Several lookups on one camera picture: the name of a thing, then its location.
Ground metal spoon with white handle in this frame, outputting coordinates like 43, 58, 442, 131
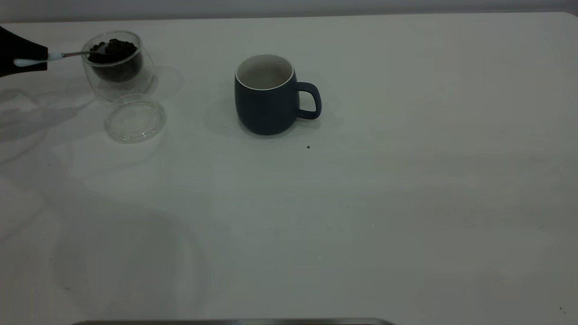
14, 43, 113, 68

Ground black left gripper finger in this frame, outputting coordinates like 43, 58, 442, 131
0, 61, 48, 79
0, 26, 49, 61

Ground coffee beans pile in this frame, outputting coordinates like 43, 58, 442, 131
89, 39, 139, 82

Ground double-walled glass cup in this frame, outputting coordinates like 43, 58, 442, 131
81, 30, 157, 102

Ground clear glass lid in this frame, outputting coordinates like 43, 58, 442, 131
104, 93, 168, 144

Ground dark grey ceramic mug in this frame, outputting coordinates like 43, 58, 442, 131
234, 54, 322, 136

